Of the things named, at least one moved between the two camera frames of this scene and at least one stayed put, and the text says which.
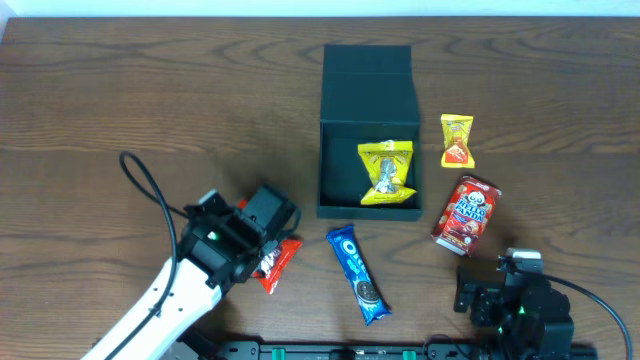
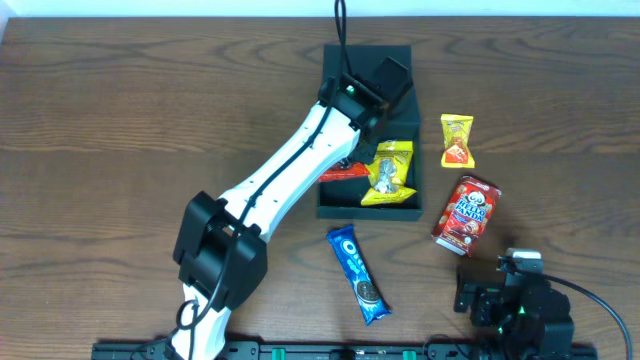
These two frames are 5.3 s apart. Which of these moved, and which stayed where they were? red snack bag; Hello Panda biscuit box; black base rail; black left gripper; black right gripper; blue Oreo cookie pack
Moved: black left gripper; red snack bag
Stayed: Hello Panda biscuit box; blue Oreo cookie pack; black base rail; black right gripper
